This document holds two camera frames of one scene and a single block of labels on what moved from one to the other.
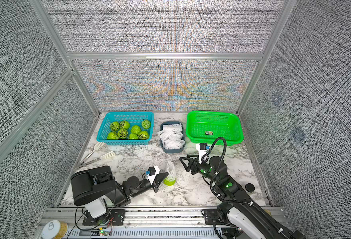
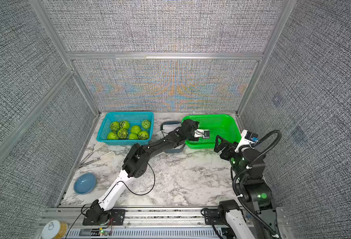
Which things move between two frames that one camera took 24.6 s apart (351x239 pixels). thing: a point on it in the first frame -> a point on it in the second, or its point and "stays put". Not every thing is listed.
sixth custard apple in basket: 112,135 stays put
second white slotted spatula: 108,156 stays put
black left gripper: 156,184 -> 196,124
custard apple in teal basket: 114,126 stays put
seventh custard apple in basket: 143,135 stays put
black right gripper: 192,165 -> 228,146
